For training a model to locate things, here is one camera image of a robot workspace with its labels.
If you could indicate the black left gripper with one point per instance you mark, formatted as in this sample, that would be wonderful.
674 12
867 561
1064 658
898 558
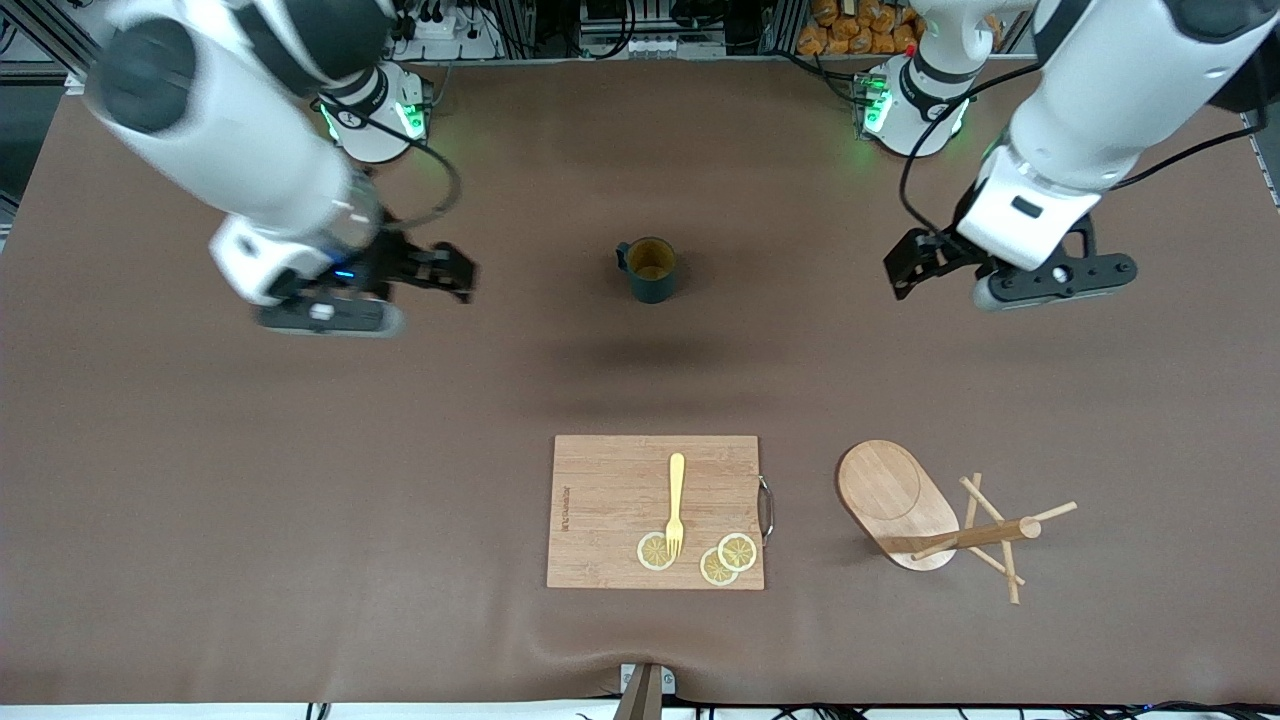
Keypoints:
950 248

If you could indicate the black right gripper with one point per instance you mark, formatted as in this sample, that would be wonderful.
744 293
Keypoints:
392 262

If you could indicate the teal ribbed cup yellow inside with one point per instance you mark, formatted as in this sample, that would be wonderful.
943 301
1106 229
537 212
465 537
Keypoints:
655 288

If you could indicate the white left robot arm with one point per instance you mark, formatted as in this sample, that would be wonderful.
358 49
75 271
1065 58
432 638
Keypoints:
1100 90

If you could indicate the wooden cup rack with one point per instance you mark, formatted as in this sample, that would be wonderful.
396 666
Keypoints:
885 490

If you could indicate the brown table mat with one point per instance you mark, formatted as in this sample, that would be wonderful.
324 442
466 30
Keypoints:
300 450

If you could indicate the white power strip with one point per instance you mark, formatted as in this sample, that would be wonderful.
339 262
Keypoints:
450 30

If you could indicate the orange packaged goods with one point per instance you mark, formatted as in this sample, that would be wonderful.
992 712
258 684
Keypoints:
850 30

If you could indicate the wooden cutting board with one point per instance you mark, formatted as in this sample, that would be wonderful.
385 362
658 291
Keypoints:
600 520

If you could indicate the grey electronics box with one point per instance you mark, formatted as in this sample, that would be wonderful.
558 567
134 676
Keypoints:
650 45

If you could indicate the yellow plastic fork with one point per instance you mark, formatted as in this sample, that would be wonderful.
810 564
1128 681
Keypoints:
677 480

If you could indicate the lemon slice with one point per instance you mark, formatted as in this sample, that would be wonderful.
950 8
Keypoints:
650 553
740 552
714 572

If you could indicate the aluminium frame profile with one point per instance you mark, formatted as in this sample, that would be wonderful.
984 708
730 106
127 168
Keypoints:
40 45

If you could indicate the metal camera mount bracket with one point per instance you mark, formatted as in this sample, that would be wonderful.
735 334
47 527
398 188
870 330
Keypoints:
645 695

